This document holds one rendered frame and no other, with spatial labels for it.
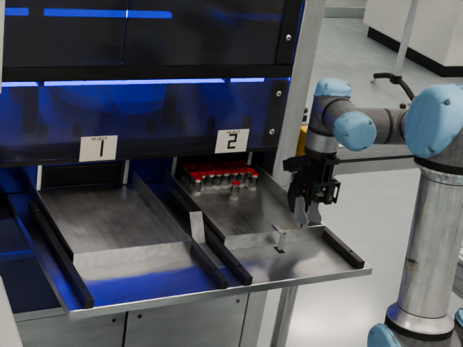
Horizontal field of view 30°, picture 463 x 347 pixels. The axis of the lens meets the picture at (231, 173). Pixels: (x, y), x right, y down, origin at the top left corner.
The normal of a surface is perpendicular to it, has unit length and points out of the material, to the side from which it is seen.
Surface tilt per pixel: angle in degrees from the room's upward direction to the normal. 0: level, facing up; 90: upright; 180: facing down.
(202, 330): 90
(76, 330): 90
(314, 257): 0
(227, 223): 0
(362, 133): 90
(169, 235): 0
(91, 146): 90
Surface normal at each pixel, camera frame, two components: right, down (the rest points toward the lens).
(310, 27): 0.44, 0.44
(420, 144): -0.92, -0.13
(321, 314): 0.15, -0.90
